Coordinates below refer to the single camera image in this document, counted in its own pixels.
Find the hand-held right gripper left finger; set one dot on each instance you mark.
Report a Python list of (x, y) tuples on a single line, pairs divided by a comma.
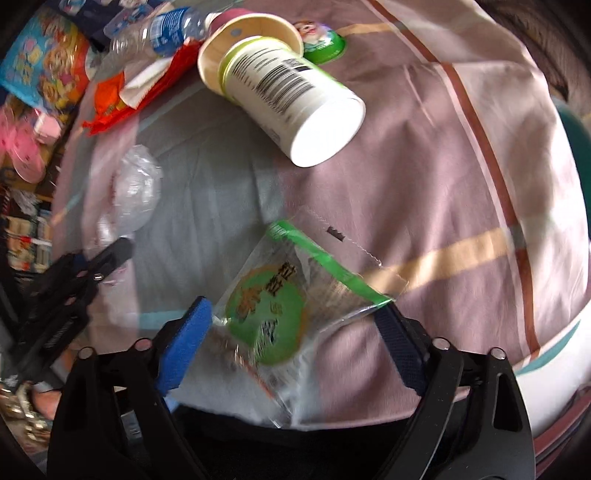
[(184, 344)]

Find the plaid pink grey bedsheet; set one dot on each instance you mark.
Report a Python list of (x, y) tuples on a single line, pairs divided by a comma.
[(438, 161)]

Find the colourful cartoon toy box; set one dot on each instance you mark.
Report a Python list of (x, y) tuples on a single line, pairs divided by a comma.
[(41, 60)]

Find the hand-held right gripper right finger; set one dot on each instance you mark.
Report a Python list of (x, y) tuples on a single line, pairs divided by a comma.
[(402, 353)]

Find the red snack wrapper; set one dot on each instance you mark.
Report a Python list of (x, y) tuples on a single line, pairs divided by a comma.
[(108, 99)]

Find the green label clear plastic bag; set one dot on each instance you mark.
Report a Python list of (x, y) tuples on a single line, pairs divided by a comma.
[(263, 318)]

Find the dark blue cartoon packet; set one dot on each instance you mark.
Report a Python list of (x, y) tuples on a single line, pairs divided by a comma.
[(92, 14)]

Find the clear plastic water bottle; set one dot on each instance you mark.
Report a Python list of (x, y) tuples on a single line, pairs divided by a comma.
[(171, 27)]

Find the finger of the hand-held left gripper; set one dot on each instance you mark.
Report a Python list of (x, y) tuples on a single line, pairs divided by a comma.
[(113, 254)]

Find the teal cushion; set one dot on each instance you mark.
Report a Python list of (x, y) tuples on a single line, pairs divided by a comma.
[(575, 147)]

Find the clear plastic wrapper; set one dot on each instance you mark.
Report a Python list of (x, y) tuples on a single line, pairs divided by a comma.
[(136, 184)]

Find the dark furry cloth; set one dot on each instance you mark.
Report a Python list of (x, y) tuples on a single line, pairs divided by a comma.
[(531, 41)]

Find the cream paper cup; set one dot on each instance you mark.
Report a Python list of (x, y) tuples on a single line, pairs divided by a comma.
[(272, 27)]

